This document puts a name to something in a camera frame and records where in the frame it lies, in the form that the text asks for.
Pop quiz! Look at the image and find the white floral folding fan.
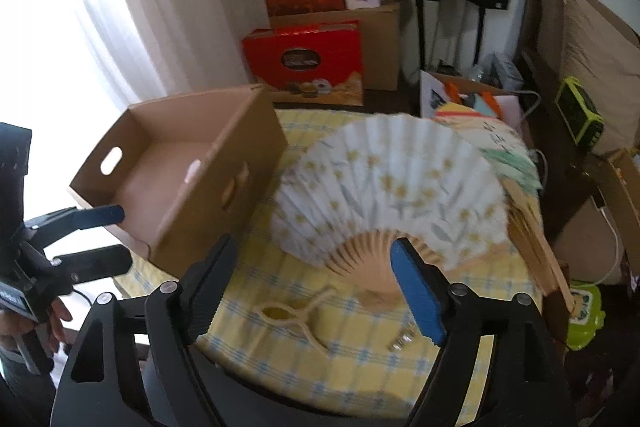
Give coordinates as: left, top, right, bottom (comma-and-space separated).
270, 114, 508, 311

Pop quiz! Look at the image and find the colourful paddle fan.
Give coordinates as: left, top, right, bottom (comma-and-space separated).
435, 103, 542, 197

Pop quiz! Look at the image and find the person's left hand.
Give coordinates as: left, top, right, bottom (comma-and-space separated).
0, 299, 73, 352

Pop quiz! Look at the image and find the pearl hair clip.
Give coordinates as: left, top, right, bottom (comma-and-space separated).
387, 329, 416, 352

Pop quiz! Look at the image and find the open cardboard box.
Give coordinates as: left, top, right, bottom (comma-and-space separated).
70, 84, 286, 277

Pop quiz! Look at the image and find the brown wooden folding fan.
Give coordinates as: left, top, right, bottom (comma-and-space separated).
502, 179, 574, 314

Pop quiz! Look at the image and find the green toy case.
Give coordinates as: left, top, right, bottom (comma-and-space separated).
566, 284, 605, 351

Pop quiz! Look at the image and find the floor box with papers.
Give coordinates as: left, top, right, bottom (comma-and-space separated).
420, 72, 525, 129

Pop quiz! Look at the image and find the white curtain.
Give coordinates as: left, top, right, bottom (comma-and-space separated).
1, 0, 267, 215

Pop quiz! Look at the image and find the lime green radio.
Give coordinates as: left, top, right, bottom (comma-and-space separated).
554, 76, 604, 153

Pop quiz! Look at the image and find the cardboard box of clutter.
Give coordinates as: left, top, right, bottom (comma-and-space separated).
585, 150, 640, 275

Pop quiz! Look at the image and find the red chocolate gift box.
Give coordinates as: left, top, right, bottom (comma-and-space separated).
242, 20, 363, 106

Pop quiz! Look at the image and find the large brown cardboard box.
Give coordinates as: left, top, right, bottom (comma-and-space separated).
269, 0, 400, 91

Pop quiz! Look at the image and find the white charging cable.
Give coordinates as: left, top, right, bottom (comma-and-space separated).
514, 90, 622, 286

